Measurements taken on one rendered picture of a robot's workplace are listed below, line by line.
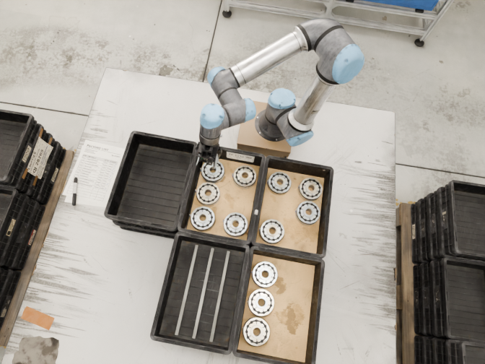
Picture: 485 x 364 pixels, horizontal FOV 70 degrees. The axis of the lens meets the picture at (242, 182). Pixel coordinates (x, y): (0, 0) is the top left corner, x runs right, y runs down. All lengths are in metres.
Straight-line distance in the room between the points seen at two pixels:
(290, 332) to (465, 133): 2.23
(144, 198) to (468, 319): 1.78
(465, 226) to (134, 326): 1.77
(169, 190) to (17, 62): 2.09
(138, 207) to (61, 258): 0.42
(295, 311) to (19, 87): 2.59
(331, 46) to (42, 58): 2.53
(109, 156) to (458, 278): 1.97
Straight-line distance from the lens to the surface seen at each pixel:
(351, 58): 1.22
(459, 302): 2.29
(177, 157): 1.63
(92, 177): 1.83
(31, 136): 2.27
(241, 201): 1.54
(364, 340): 1.71
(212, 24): 3.23
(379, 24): 3.30
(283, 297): 1.49
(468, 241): 2.25
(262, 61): 1.25
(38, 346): 1.77
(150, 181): 1.61
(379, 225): 1.80
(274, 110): 1.57
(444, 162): 2.98
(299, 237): 1.53
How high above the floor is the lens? 2.30
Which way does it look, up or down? 69 degrees down
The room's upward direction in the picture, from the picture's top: 7 degrees clockwise
